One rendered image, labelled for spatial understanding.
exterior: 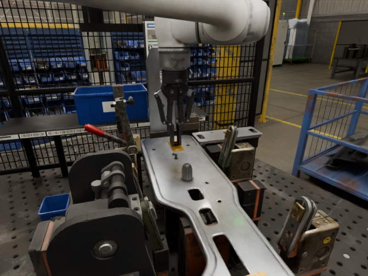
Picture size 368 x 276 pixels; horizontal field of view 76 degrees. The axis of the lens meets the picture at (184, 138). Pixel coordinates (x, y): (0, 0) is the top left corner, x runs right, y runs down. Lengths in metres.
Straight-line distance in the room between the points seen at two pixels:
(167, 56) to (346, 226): 0.93
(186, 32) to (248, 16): 0.15
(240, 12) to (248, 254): 0.49
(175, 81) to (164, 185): 0.29
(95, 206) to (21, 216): 0.86
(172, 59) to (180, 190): 0.35
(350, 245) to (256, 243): 0.60
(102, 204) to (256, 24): 0.49
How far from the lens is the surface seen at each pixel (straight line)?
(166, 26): 0.66
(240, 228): 0.55
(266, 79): 4.20
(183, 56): 0.67
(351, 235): 1.13
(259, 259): 0.51
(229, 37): 0.59
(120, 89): 0.99
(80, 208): 0.37
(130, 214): 0.30
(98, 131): 0.72
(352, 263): 1.03
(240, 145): 0.81
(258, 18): 0.62
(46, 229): 0.49
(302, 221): 0.51
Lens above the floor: 1.38
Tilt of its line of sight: 23 degrees down
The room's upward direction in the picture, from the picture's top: straight up
